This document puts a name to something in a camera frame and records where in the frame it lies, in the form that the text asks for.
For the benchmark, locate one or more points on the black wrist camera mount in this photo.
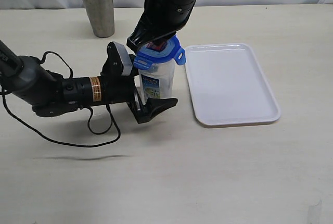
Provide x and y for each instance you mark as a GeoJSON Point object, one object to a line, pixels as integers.
{"type": "Point", "coordinates": [118, 62]}

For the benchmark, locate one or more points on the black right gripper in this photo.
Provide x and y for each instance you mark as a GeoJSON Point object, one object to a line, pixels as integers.
{"type": "Point", "coordinates": [156, 28]}

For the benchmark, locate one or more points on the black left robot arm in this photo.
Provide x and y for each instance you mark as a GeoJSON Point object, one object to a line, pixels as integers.
{"type": "Point", "coordinates": [51, 95]}

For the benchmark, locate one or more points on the clear plastic tall container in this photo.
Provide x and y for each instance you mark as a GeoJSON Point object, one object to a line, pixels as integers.
{"type": "Point", "coordinates": [156, 80]}

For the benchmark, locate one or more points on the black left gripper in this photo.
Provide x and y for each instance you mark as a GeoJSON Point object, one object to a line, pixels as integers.
{"type": "Point", "coordinates": [117, 88]}

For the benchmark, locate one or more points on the stainless steel cup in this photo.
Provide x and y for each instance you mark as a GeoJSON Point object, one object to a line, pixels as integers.
{"type": "Point", "coordinates": [101, 17]}

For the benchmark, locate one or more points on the white rectangular plastic tray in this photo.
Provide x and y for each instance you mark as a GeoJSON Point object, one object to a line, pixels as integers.
{"type": "Point", "coordinates": [228, 86]}

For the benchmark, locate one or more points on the blue plastic lid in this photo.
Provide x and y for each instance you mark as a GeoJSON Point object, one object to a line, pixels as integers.
{"type": "Point", "coordinates": [151, 54]}

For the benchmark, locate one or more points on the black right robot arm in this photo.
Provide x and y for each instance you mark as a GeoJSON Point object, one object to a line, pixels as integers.
{"type": "Point", "coordinates": [168, 6]}

